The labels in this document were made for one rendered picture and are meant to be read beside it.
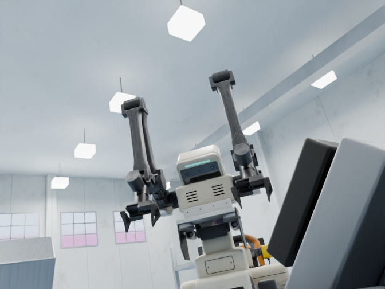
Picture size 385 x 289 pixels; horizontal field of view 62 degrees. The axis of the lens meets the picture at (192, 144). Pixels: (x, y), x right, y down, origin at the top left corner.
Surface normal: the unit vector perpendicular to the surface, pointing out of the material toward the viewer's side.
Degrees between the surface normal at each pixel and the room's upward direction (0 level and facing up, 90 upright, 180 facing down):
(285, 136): 90
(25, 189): 90
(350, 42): 90
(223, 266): 98
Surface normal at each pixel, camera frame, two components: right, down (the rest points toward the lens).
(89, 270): 0.57, -0.43
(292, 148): -0.80, -0.11
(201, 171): -0.07, 0.34
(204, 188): -0.22, -0.23
